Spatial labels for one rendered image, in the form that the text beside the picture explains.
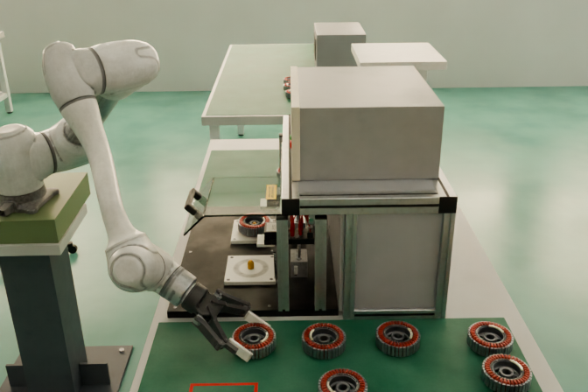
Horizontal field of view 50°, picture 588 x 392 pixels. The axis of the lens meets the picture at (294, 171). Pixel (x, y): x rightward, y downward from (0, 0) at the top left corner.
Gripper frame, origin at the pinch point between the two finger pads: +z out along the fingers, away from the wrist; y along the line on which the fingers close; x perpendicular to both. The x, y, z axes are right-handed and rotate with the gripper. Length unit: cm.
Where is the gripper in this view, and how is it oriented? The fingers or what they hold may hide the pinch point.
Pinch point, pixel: (253, 339)
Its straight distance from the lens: 166.9
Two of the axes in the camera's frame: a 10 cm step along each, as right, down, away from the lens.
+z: 8.2, 5.6, -0.7
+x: 4.6, -7.4, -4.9
